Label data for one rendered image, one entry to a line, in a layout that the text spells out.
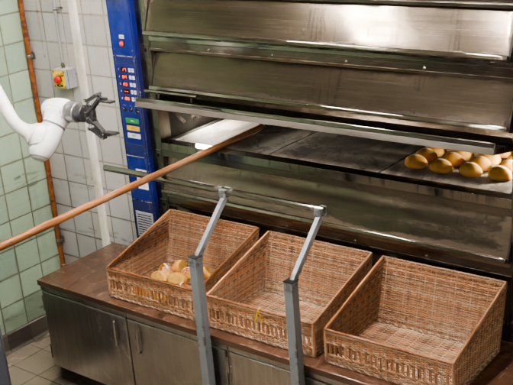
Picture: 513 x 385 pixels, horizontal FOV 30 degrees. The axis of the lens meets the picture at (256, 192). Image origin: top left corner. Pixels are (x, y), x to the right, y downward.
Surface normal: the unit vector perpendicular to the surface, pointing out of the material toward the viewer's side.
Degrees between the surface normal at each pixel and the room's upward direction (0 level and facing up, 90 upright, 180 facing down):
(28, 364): 0
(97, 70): 90
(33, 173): 90
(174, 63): 70
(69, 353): 90
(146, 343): 90
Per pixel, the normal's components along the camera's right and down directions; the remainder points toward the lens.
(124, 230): -0.61, 0.32
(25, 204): 0.79, 0.15
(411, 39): -0.60, -0.03
